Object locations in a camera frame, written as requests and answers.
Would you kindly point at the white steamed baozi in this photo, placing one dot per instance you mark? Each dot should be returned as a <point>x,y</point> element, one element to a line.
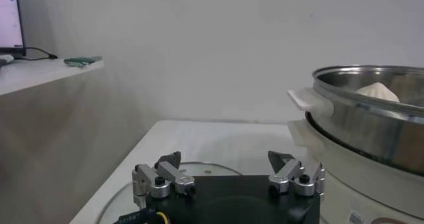
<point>377,92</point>

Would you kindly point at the white electric cooking pot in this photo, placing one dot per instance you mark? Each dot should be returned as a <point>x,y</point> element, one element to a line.
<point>348,192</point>

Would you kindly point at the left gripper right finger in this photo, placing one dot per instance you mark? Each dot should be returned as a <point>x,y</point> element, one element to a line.
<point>288,174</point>

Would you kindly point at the small grey desk item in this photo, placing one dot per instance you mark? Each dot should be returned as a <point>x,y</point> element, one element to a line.
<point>5,60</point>

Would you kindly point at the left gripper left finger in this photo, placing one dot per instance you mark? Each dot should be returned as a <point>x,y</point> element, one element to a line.
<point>175,177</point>

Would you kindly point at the white side table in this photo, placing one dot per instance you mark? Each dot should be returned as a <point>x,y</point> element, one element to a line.
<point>39,74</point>

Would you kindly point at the round glass pot lid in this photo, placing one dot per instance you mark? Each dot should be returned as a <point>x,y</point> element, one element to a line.
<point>112,208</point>

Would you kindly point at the black framed monitor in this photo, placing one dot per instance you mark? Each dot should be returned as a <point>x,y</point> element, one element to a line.
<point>10,13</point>

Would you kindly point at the perforated steel steamer basket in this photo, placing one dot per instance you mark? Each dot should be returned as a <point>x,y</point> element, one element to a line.
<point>364,136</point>

